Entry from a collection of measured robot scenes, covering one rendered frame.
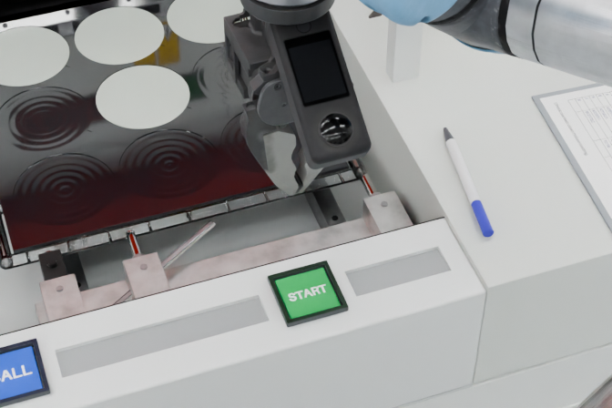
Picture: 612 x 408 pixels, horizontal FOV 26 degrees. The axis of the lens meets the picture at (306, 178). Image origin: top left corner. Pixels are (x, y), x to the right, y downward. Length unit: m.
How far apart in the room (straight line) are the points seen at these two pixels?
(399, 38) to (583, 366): 0.37
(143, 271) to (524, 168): 0.37
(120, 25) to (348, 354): 0.54
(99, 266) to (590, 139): 0.51
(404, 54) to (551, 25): 0.45
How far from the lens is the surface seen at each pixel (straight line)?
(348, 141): 0.95
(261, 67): 1.00
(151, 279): 1.25
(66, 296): 1.25
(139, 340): 1.14
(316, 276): 1.17
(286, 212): 1.41
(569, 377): 1.35
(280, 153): 1.06
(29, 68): 1.49
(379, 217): 1.29
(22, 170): 1.37
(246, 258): 1.29
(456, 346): 1.22
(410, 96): 1.33
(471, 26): 0.93
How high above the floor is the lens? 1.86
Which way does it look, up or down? 46 degrees down
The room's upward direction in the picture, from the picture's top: straight up
